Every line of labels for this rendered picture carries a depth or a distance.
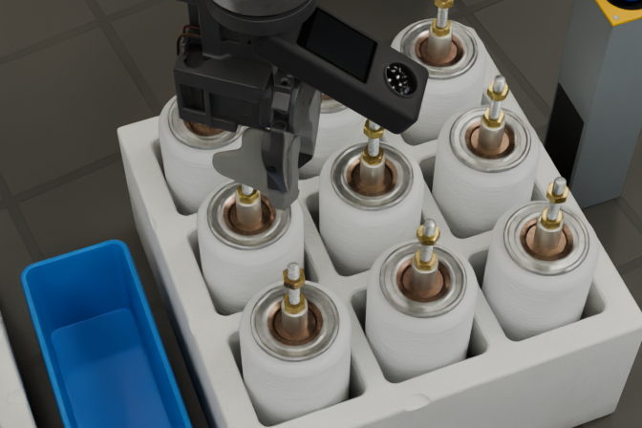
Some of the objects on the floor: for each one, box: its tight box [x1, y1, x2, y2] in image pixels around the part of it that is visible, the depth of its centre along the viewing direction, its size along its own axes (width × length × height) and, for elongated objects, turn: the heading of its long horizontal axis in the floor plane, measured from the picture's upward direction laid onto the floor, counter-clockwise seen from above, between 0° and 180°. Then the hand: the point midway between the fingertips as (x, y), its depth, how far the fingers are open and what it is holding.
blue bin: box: [20, 240, 193, 428], centre depth 134 cm, size 30×11×12 cm, turn 21°
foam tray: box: [118, 27, 642, 428], centre depth 140 cm, size 39×39×18 cm
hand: (299, 178), depth 100 cm, fingers open, 3 cm apart
